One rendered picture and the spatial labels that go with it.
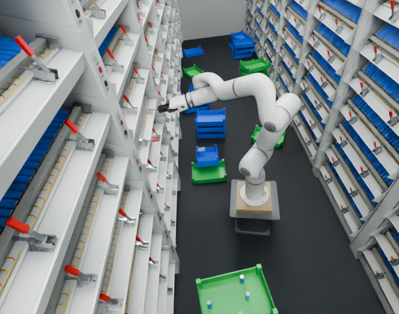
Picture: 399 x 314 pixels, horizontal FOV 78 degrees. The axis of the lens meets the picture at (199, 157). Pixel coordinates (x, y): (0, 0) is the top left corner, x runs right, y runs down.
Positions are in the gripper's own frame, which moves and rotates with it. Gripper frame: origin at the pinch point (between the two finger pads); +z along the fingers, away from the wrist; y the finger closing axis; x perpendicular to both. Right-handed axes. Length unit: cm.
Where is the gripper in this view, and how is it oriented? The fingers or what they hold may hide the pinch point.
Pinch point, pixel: (162, 108)
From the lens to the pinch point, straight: 143.3
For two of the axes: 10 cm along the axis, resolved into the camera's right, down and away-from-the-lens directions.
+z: -9.5, 2.4, 1.8
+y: -0.4, -7.0, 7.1
